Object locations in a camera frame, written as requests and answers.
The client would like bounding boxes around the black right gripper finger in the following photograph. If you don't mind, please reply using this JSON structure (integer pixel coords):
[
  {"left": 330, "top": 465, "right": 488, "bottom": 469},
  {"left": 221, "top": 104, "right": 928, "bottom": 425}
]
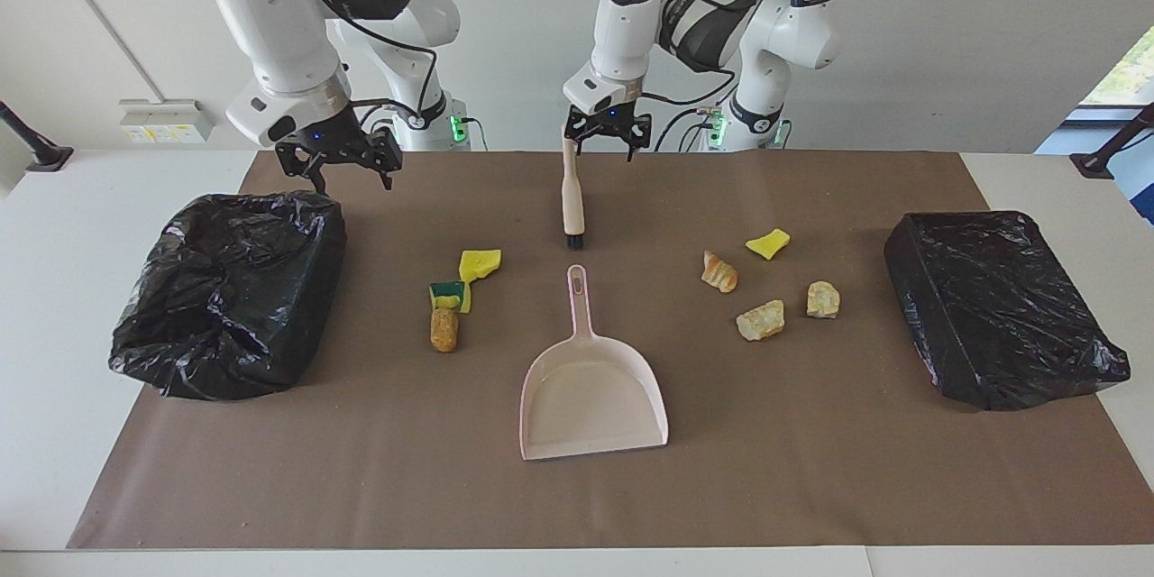
[
  {"left": 277, "top": 142, "right": 330, "bottom": 196},
  {"left": 365, "top": 128, "right": 403, "bottom": 191}
]

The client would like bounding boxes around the beige handled black bristle brush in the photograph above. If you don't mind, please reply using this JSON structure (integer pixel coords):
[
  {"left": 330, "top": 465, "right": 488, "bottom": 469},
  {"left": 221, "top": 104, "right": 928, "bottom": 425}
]
[{"left": 561, "top": 133, "right": 586, "bottom": 252}]

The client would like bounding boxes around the plain yellow sponge chunk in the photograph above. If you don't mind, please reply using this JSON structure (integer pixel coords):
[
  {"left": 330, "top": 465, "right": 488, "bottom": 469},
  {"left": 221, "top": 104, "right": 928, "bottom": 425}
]
[{"left": 458, "top": 249, "right": 503, "bottom": 283}]

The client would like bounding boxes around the green topped yellow sponge chunk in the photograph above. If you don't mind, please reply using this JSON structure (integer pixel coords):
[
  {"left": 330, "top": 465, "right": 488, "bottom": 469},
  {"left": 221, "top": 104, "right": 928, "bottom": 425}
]
[{"left": 428, "top": 280, "right": 472, "bottom": 315}]

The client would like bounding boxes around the orange white ridged trash piece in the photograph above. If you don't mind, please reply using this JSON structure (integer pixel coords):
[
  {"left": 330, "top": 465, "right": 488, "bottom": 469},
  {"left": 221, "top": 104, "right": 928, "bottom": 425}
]
[{"left": 701, "top": 250, "right": 739, "bottom": 295}]

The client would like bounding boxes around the thin yellow sponge wedge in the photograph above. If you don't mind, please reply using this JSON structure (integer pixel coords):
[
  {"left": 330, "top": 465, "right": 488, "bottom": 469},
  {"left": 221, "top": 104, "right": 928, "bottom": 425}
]
[{"left": 745, "top": 228, "right": 792, "bottom": 261}]

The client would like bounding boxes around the brown cork trash piece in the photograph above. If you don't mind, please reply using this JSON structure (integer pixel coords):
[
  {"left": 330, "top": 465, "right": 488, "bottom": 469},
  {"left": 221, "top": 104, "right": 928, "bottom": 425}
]
[{"left": 430, "top": 307, "right": 461, "bottom": 353}]

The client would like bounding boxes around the large pale trash lump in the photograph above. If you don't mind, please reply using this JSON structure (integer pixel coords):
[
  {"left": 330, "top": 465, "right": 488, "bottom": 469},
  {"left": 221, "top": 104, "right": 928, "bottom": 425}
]
[{"left": 736, "top": 299, "right": 786, "bottom": 343}]

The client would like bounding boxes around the small pale trash lump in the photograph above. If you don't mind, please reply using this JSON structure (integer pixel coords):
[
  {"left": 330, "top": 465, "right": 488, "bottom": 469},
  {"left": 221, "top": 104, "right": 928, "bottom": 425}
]
[{"left": 806, "top": 280, "right": 841, "bottom": 320}]

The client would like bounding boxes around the beige plastic dustpan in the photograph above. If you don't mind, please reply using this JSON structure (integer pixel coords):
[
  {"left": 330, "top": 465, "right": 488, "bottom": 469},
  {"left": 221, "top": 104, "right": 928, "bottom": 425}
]
[{"left": 518, "top": 264, "right": 671, "bottom": 462}]

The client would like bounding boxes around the crumpled black bag lined bin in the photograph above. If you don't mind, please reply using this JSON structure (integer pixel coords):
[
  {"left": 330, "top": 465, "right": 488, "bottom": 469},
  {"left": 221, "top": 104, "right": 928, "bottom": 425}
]
[{"left": 108, "top": 190, "right": 348, "bottom": 402}]

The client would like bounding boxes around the flat black bag lined bin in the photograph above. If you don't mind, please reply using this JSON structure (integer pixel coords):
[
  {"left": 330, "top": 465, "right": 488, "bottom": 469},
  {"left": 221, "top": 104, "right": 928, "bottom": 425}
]
[{"left": 884, "top": 210, "right": 1131, "bottom": 413}]

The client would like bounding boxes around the black clamp stand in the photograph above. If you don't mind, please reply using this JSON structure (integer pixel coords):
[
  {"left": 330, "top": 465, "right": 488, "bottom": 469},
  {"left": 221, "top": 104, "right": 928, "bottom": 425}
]
[
  {"left": 0, "top": 101, "right": 75, "bottom": 173},
  {"left": 1070, "top": 102, "right": 1154, "bottom": 179}
]

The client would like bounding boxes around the brown paper table mat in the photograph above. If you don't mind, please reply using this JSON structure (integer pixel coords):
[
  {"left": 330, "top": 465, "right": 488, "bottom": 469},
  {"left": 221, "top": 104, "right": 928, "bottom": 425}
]
[{"left": 68, "top": 151, "right": 1154, "bottom": 551}]

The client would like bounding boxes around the window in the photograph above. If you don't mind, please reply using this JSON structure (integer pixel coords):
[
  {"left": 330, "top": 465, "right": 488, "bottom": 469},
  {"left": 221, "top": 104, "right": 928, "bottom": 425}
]
[{"left": 1079, "top": 25, "right": 1154, "bottom": 107}]

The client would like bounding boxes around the blue panel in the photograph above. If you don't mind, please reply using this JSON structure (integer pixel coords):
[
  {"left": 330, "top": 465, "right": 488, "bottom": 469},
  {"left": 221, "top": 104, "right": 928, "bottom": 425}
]
[{"left": 1113, "top": 131, "right": 1154, "bottom": 226}]

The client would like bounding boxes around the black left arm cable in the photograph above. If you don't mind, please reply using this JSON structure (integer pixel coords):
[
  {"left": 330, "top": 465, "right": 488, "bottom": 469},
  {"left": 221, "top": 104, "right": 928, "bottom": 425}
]
[{"left": 645, "top": 0, "right": 794, "bottom": 109}]

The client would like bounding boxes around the white wall socket box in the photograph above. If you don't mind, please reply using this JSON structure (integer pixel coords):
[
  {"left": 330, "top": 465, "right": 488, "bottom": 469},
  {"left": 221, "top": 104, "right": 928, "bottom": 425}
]
[{"left": 119, "top": 98, "right": 215, "bottom": 143}]

